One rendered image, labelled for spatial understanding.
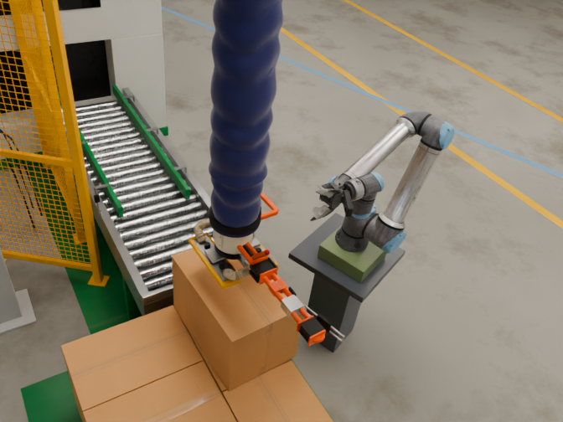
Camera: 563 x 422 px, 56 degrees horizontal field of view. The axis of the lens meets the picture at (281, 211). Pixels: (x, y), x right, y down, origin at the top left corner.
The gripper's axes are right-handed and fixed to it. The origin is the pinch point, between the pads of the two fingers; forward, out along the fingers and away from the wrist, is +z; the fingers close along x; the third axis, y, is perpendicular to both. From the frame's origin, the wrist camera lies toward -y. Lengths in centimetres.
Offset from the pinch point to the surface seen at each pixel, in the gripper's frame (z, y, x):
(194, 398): 51, 2, -100
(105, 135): 9, 238, -100
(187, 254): 29, 53, -59
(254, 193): 16.8, 18.1, 0.1
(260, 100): 18.7, 16.7, 43.1
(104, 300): 55, 126, -154
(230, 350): 36, -3, -66
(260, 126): 17.6, 17.3, 31.8
